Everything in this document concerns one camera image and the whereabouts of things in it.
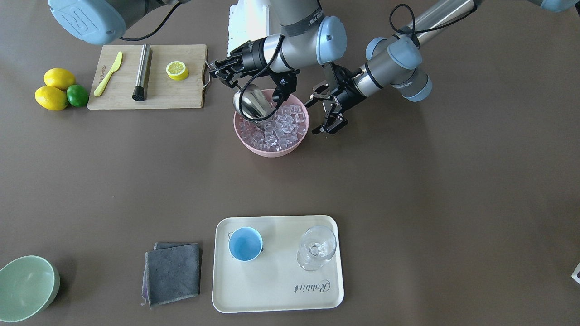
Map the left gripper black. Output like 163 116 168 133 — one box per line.
304 80 367 134

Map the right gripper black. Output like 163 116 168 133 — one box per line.
209 41 267 89

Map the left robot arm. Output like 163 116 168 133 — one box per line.
305 0 481 134

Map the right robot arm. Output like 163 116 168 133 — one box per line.
48 0 347 92

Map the pink bowl with ice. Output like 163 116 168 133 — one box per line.
233 95 310 158

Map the light blue cup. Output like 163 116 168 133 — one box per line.
228 227 264 262

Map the bamboo cutting board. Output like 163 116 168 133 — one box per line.
87 44 208 110

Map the half lemon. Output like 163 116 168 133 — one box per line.
165 61 189 81

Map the steel muddler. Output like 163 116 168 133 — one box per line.
132 44 153 101

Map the clear wine glass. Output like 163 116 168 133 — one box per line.
297 225 338 272

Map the yellow plastic knife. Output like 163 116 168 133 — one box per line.
93 51 123 97

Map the cream serving tray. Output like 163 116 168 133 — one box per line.
212 215 344 313

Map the green lime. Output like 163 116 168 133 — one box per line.
66 84 89 107

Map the yellow lemon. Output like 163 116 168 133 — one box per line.
34 86 69 111
43 67 76 91

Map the grey folded cloth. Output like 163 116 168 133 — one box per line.
141 241 202 309

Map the green bowl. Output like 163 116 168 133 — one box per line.
0 255 60 323

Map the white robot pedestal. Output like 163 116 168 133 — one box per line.
227 0 281 62

